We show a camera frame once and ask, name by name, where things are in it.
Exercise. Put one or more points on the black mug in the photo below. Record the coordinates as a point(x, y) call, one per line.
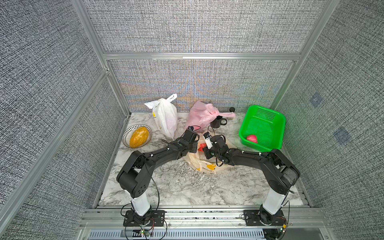
point(218, 122)

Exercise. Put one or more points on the pink plastic bag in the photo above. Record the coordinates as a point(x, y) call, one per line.
point(202, 115)

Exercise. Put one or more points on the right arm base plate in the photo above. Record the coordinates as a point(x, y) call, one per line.
point(252, 216)

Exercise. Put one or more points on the green plastic basket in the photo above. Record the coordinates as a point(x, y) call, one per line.
point(268, 125)

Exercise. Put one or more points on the beige plastic bag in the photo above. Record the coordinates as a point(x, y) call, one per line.
point(198, 161)

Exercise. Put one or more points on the white plastic bag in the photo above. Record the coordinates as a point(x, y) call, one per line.
point(165, 115)

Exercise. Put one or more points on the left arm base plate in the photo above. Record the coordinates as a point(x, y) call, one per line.
point(154, 219)

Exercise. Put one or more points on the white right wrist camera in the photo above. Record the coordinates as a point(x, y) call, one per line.
point(207, 137)

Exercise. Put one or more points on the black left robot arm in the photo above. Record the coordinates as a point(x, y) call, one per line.
point(137, 172)

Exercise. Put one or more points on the pink red apple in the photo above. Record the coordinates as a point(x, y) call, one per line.
point(252, 138)

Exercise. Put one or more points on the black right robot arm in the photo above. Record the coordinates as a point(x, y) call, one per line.
point(280, 173)

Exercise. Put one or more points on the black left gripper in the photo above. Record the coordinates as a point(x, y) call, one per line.
point(195, 143)

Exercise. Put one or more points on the aluminium front rail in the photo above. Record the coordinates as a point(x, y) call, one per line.
point(206, 217)

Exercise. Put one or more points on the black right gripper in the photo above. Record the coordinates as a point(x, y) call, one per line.
point(206, 151)

